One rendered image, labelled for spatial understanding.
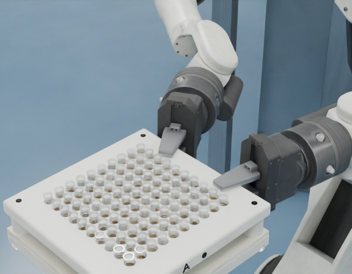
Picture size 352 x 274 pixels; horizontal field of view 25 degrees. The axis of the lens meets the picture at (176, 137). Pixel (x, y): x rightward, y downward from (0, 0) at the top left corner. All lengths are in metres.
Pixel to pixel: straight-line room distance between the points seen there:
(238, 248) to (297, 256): 0.48
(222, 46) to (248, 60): 2.19
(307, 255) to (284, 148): 0.45
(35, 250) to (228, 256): 0.25
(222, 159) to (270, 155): 1.46
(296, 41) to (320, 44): 0.07
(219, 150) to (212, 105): 1.28
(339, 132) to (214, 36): 0.30
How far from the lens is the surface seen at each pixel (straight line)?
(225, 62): 1.26
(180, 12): 1.38
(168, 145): 1.10
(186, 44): 1.36
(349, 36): 1.43
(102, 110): 3.13
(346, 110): 1.15
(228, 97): 1.28
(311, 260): 1.48
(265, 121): 2.61
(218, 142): 2.46
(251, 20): 3.83
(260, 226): 1.03
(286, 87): 2.52
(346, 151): 1.12
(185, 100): 1.12
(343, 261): 1.47
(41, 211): 1.01
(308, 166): 1.09
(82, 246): 0.96
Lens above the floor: 1.66
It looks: 34 degrees down
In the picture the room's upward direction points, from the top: straight up
